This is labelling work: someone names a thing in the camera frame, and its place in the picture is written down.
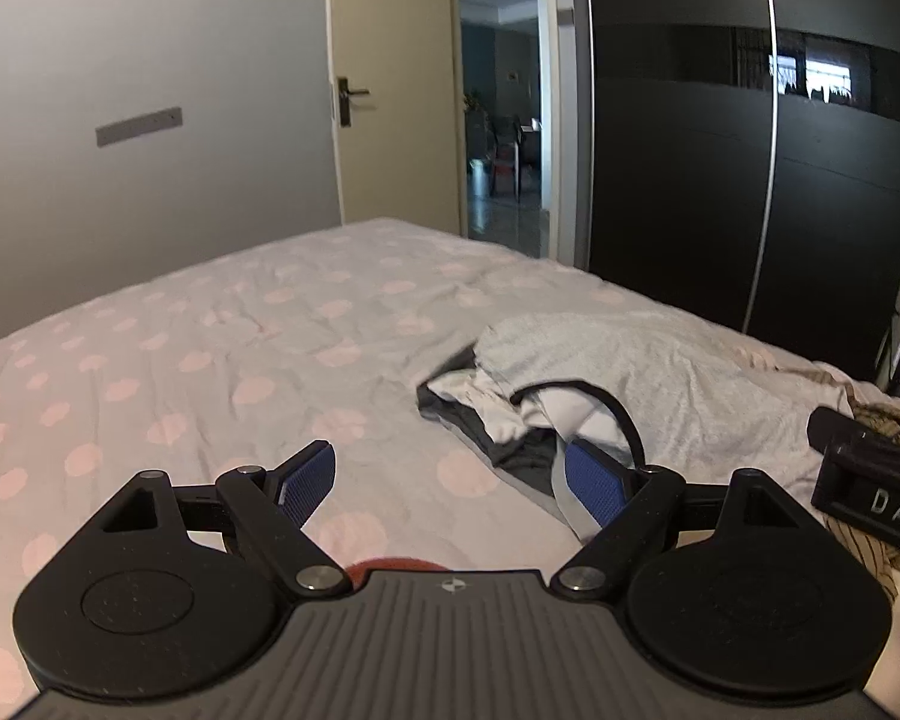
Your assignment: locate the light grey sweatshirt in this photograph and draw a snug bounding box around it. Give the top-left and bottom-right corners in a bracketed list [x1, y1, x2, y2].
[420, 313, 856, 545]

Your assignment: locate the black wardrobe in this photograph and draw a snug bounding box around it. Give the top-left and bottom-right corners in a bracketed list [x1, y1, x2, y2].
[570, 0, 900, 385]

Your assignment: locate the dark grey garment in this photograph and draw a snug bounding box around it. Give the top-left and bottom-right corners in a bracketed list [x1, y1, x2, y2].
[418, 369, 571, 500]

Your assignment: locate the pink dotted bed sheet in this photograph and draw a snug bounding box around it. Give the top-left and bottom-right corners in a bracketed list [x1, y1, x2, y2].
[0, 217, 900, 720]

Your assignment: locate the cream bedroom door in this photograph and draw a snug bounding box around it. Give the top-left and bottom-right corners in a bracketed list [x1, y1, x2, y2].
[322, 0, 467, 239]

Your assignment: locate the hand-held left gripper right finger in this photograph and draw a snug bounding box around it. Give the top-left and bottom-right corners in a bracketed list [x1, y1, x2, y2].
[549, 439, 803, 599]

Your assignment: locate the dark chair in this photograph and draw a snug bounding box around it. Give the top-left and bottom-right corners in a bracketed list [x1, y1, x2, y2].
[490, 116, 541, 201]

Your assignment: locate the black door handle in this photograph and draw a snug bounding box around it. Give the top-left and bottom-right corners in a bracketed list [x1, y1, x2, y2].
[333, 76, 371, 128]

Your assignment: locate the brown striped cloth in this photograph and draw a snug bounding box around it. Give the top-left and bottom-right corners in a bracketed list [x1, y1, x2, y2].
[821, 394, 900, 578]

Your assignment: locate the grey wall plate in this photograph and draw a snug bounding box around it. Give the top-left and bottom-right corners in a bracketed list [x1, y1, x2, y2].
[94, 106, 184, 149]

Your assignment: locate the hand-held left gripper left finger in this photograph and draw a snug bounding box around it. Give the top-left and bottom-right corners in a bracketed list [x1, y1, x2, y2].
[97, 441, 350, 598]

